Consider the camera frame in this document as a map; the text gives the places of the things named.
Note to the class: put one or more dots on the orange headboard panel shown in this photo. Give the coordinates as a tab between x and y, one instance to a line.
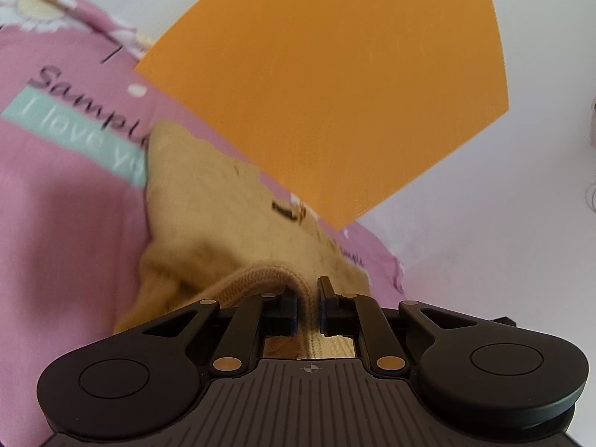
342	102

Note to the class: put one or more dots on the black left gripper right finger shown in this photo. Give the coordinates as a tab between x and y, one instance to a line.
360	318

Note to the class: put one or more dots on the pink printed bed sheet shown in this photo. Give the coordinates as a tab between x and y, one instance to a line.
74	119

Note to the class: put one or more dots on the mustard cable-knit cardigan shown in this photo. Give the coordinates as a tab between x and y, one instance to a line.
217	232

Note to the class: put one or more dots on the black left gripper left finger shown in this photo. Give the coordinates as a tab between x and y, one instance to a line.
256	319

